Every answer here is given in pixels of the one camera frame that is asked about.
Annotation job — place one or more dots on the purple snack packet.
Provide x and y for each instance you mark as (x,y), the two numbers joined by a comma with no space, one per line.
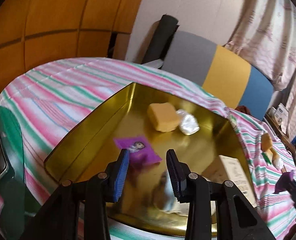
(141,153)

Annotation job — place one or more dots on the orange wooden wardrobe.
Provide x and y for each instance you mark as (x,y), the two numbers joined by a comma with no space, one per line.
(34,32)

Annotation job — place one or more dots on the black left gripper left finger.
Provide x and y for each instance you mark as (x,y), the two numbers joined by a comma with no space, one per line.
(117,172)

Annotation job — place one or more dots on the grey yellow blue chair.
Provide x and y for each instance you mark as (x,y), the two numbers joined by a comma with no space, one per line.
(219,72)

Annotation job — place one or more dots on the gold metal tin tray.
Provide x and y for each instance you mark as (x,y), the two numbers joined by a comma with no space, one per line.
(147,202)

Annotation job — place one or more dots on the green glass side table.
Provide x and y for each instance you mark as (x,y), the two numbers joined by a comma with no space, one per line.
(12,179)

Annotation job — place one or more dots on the floral beige curtain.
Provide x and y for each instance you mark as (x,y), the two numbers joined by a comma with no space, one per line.
(266,38)

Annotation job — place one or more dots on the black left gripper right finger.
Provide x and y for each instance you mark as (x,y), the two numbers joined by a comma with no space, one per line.
(178,172)

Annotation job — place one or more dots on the striped pink green bedsheet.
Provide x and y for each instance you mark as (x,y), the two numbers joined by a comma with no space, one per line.
(51,99)

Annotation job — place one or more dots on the white printed rectangular box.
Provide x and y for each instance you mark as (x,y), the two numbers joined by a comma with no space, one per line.
(228,168)

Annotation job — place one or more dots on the clear plastic packet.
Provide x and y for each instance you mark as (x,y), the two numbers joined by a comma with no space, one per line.
(188,123)

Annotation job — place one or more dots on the black rolled mat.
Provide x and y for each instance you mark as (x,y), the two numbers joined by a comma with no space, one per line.
(162,36)

